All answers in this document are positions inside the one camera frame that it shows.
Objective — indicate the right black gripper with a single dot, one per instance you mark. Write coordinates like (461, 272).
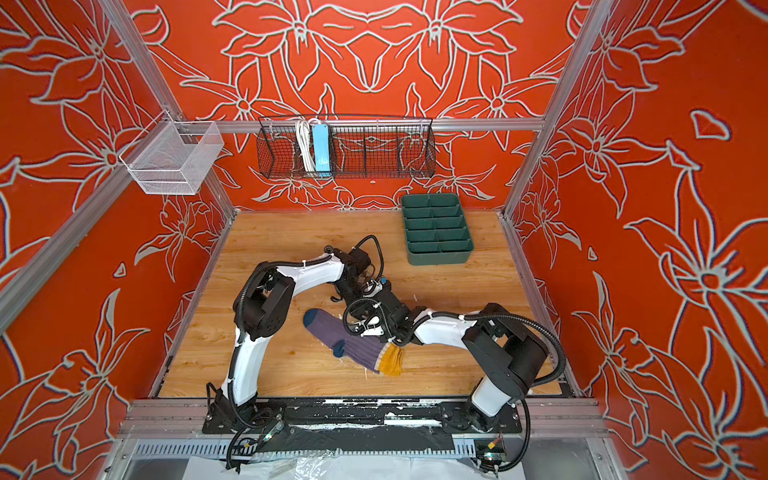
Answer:
(387, 338)

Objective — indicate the purple sock with yellow cuff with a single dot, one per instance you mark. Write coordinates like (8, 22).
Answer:
(380, 358)

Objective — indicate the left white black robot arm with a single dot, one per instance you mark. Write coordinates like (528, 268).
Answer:
(260, 311)

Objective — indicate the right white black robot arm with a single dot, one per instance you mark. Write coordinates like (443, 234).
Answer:
(514, 353)

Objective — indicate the green compartment tray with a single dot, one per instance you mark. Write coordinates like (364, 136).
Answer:
(436, 230)

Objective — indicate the light blue box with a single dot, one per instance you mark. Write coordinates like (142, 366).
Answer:
(321, 144)

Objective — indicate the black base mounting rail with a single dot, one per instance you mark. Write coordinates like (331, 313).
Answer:
(366, 415)

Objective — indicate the black wire wall basket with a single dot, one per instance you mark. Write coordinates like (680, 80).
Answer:
(361, 146)

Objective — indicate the clear plastic wall bin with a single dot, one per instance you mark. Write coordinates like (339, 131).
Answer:
(174, 158)

